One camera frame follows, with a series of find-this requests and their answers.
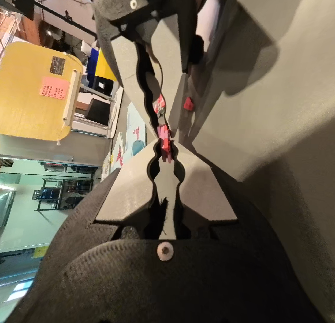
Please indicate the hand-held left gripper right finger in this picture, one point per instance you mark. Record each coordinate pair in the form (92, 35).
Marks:
(206, 194)

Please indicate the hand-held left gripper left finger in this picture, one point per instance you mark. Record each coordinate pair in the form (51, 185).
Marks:
(125, 192)

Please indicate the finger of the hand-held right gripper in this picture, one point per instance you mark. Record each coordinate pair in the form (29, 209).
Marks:
(171, 53)
(128, 66)

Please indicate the pink red grey brick model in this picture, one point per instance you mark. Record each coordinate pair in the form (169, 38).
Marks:
(160, 105)

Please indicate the red slope brick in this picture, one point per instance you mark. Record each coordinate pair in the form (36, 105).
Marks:
(188, 103)

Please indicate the pink plate brick assembly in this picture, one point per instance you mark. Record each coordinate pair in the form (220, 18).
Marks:
(165, 142)

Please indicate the yellow plastic bin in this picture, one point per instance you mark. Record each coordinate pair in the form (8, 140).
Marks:
(104, 64)

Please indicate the flamingo cover instruction booklet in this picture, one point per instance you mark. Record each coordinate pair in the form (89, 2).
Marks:
(106, 166)

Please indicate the blue plastic bin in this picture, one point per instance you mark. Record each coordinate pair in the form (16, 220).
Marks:
(92, 64)

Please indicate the open instruction booklet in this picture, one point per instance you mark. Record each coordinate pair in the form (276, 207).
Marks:
(136, 119)

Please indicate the black shelving rack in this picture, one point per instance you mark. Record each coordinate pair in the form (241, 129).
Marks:
(60, 194)

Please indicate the pink sticky note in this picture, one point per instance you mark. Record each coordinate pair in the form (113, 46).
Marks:
(53, 87)

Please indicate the wooden book stand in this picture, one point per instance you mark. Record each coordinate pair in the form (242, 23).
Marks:
(26, 105)

